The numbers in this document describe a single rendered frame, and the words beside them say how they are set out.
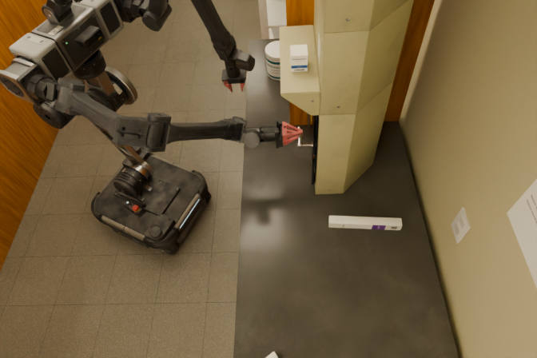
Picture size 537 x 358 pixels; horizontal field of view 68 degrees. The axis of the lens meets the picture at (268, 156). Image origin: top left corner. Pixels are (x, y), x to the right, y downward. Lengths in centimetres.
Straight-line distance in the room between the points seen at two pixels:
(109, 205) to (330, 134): 170
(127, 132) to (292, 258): 73
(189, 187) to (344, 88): 159
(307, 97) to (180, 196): 152
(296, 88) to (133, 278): 182
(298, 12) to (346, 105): 40
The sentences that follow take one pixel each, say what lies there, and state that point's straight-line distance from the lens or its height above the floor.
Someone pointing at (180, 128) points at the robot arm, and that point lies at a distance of 122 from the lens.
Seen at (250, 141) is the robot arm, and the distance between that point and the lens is 136.
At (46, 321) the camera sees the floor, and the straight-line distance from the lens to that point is 280.
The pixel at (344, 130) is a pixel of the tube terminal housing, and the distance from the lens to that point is 129.
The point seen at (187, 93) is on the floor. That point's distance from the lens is 345.
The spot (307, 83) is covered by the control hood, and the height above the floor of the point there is 151.
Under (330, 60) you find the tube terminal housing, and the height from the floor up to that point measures 162.
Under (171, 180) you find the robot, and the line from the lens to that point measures 260.
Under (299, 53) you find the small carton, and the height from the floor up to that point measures 157.
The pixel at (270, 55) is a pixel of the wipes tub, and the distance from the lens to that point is 194.
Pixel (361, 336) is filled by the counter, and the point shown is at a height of 94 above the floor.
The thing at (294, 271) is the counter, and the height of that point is 94.
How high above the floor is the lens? 232
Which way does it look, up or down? 54 degrees down
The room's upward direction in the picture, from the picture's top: 7 degrees counter-clockwise
